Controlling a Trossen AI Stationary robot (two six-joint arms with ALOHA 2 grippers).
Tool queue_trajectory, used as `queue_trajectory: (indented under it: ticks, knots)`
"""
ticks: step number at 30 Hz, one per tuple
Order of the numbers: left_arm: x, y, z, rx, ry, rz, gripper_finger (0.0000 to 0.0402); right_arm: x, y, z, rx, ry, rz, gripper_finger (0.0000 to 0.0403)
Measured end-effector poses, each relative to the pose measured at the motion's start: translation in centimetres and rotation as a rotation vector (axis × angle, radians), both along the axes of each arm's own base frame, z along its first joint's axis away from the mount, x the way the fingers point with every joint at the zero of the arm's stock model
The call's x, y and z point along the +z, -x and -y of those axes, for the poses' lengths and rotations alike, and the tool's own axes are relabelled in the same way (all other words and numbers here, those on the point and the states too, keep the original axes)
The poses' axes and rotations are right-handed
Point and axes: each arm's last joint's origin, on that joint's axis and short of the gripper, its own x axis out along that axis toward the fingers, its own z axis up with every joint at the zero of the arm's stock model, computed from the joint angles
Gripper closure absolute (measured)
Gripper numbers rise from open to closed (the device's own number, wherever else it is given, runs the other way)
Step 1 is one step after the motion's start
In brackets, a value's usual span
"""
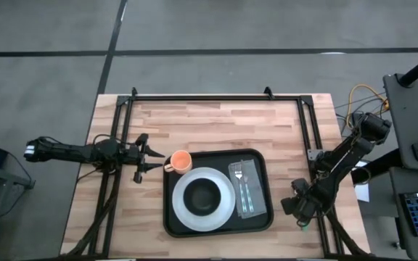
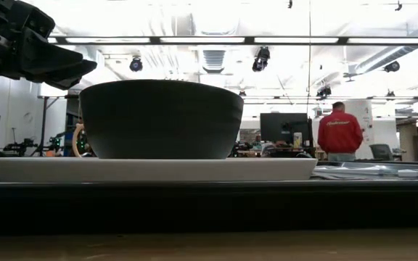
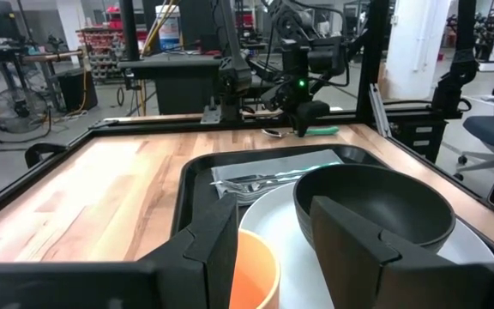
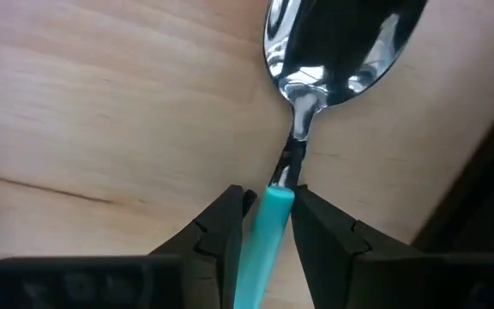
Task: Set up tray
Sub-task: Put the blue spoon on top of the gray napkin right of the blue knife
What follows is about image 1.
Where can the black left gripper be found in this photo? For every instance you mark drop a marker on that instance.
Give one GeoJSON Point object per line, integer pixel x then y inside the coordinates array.
{"type": "Point", "coordinates": [140, 156]}

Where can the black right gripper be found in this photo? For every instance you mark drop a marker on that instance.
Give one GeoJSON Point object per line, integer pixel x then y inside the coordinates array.
{"type": "Point", "coordinates": [310, 204]}

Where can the orange mug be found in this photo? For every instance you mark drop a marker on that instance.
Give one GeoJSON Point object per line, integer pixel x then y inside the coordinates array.
{"type": "Point", "coordinates": [180, 161]}

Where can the clear plastic cutlery pack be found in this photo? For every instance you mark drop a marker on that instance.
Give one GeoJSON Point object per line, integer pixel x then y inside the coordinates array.
{"type": "Point", "coordinates": [258, 192]}

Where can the silver knife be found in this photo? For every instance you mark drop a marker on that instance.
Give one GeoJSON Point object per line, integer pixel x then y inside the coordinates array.
{"type": "Point", "coordinates": [249, 199]}

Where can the white round plate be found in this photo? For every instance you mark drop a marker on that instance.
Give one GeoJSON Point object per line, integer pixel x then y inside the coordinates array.
{"type": "Point", "coordinates": [180, 210]}

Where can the silver fork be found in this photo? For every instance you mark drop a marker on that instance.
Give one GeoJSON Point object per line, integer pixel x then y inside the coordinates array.
{"type": "Point", "coordinates": [239, 174]}

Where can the black bowl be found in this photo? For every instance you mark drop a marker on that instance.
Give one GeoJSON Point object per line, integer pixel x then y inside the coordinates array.
{"type": "Point", "coordinates": [201, 197]}

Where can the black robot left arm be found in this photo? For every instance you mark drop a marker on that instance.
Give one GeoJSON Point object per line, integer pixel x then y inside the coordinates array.
{"type": "Point", "coordinates": [67, 152]}

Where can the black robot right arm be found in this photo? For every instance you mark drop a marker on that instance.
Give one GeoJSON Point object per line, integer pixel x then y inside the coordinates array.
{"type": "Point", "coordinates": [347, 152]}

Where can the black plastic serving tray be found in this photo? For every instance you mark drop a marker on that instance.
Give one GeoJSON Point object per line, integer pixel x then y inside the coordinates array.
{"type": "Point", "coordinates": [252, 228]}

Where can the white paper sheet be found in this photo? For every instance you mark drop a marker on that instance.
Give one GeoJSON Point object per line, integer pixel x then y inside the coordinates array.
{"type": "Point", "coordinates": [363, 192]}

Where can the grey side stand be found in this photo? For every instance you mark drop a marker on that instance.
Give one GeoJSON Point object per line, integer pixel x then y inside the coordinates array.
{"type": "Point", "coordinates": [13, 177]}

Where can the grey equipment cart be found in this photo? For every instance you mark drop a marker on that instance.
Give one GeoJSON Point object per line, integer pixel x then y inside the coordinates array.
{"type": "Point", "coordinates": [412, 116]}

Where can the black aluminium table frame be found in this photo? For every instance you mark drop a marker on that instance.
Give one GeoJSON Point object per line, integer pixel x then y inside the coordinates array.
{"type": "Point", "coordinates": [212, 98]}

